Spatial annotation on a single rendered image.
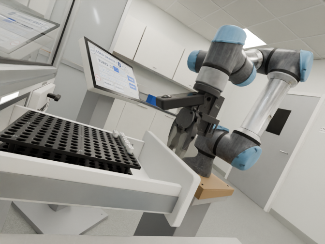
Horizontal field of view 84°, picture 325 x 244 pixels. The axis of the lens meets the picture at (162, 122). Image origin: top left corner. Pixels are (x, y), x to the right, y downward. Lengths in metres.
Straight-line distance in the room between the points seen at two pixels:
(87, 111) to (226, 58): 1.02
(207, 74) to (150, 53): 3.40
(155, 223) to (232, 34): 0.80
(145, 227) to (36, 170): 0.76
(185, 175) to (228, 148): 0.42
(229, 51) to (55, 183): 0.43
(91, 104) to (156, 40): 2.81
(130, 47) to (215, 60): 3.34
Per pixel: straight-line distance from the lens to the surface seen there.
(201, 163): 0.83
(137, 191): 0.33
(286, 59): 0.89
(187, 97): 0.43
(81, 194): 0.32
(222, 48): 0.47
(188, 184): 0.36
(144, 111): 3.48
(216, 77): 0.45
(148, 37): 3.87
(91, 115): 1.28
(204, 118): 0.45
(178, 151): 0.45
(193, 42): 4.62
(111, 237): 0.41
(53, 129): 0.41
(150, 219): 0.96
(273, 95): 0.84
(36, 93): 0.57
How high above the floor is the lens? 1.03
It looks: 6 degrees down
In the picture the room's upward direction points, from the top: 23 degrees clockwise
